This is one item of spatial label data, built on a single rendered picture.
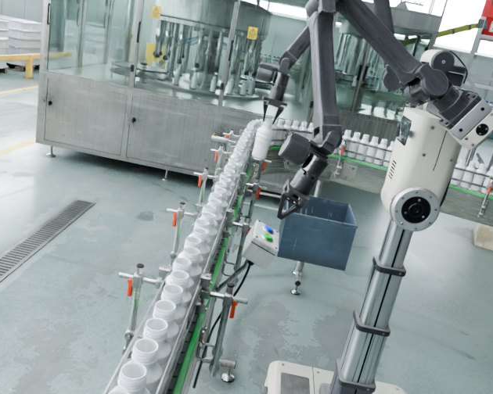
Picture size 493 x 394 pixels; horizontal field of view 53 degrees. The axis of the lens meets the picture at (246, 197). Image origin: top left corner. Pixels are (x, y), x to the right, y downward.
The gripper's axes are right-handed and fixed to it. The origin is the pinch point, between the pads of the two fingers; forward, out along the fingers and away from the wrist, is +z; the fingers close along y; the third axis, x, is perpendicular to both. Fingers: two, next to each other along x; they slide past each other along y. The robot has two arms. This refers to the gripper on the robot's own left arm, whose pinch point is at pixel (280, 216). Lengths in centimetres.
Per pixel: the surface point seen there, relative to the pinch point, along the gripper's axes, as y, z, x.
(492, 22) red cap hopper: -648, -215, 208
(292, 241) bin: -74, 30, 23
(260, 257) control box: 3.7, 12.1, 1.3
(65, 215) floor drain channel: -232, 164, -105
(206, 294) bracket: 31.3, 15.0, -9.3
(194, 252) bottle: 27.8, 9.3, -16.3
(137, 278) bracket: 32.0, 19.8, -24.1
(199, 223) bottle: 13.2, 8.9, -18.3
